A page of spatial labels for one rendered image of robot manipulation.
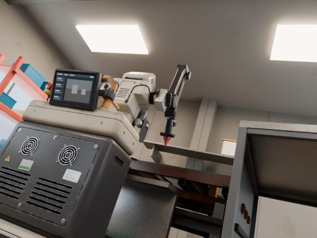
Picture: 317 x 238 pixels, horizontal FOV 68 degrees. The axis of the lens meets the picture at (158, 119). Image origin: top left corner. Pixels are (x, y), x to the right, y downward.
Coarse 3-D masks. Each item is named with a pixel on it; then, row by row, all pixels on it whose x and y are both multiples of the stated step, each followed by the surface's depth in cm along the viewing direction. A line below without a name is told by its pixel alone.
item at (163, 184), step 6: (126, 174) 152; (126, 180) 173; (132, 180) 168; (138, 180) 146; (144, 180) 145; (150, 180) 143; (156, 180) 142; (144, 186) 165; (150, 186) 163; (156, 186) 160; (162, 186) 139; (168, 186) 138; (168, 192) 156; (174, 192) 146
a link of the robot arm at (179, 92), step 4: (188, 72) 191; (184, 76) 189; (188, 76) 189; (184, 80) 190; (180, 84) 186; (180, 88) 184; (180, 92) 184; (176, 104) 178; (168, 108) 177; (172, 108) 179; (176, 108) 178; (168, 112) 176; (172, 112) 175; (168, 116) 178; (172, 116) 176
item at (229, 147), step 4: (224, 140) 409; (228, 140) 404; (232, 140) 402; (224, 144) 403; (228, 144) 401; (232, 144) 400; (224, 148) 400; (228, 148) 398; (232, 148) 396; (224, 152) 397; (228, 152) 395; (232, 152) 393
